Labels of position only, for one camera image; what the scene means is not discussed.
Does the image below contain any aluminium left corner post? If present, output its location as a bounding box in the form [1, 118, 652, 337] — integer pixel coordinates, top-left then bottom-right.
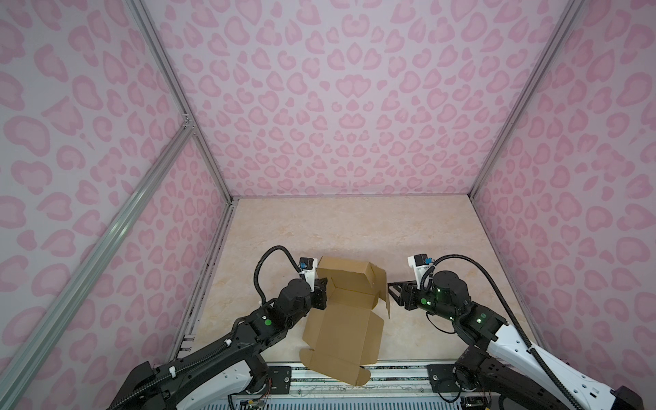
[125, 0, 233, 204]

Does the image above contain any aluminium diagonal frame bar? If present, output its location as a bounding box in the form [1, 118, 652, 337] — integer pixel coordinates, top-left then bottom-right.
[0, 122, 195, 406]

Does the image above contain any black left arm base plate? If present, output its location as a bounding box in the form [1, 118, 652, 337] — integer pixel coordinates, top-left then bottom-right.
[256, 366, 292, 396]

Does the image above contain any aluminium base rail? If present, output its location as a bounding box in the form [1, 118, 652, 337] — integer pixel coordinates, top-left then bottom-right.
[135, 358, 593, 410]

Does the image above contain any aluminium corner post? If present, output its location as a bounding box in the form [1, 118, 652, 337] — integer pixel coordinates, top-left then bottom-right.
[125, 0, 233, 204]
[467, 0, 588, 203]

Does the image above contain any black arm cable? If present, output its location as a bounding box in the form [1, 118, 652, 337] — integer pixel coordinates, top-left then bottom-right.
[419, 254, 585, 410]
[253, 245, 303, 306]

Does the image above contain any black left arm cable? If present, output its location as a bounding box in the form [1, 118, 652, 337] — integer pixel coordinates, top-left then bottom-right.
[253, 245, 303, 306]

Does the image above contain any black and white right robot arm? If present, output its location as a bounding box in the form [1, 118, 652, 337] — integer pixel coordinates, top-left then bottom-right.
[388, 271, 644, 409]

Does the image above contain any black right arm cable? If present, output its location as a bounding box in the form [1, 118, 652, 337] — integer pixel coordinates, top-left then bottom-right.
[419, 254, 585, 410]

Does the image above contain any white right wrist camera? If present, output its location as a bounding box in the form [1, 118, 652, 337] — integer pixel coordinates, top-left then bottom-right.
[408, 254, 433, 285]

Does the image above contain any aluminium right corner post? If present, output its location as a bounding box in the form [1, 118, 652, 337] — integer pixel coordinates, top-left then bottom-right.
[467, 0, 588, 203]

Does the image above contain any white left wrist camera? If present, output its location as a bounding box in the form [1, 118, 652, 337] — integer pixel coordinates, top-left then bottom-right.
[298, 257, 319, 291]

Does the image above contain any brown cardboard box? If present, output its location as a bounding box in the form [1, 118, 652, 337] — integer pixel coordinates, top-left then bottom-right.
[299, 256, 391, 387]

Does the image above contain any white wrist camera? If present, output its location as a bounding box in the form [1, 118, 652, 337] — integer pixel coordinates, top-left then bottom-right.
[298, 257, 319, 291]
[408, 254, 433, 285]

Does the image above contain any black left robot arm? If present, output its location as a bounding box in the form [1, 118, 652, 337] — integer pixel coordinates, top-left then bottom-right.
[109, 278, 328, 409]

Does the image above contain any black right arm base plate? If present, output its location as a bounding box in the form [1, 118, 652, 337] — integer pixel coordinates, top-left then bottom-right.
[426, 362, 501, 395]

